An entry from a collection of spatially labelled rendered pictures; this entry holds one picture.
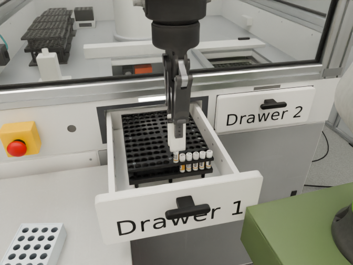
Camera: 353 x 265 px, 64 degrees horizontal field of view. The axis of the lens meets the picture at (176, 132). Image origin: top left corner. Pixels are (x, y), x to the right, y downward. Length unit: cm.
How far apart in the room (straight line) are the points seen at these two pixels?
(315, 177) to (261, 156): 114
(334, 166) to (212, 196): 177
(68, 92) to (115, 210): 34
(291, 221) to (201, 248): 71
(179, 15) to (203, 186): 27
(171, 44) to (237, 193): 28
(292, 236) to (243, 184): 12
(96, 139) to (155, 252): 56
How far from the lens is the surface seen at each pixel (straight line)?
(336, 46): 90
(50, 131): 78
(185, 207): 47
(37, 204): 76
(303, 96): 89
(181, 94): 45
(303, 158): 107
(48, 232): 64
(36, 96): 74
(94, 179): 77
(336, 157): 233
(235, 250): 131
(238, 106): 80
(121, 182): 64
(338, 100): 58
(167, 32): 43
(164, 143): 63
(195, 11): 43
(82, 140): 79
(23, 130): 74
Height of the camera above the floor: 127
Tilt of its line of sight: 33 degrees down
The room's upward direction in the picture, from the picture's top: straight up
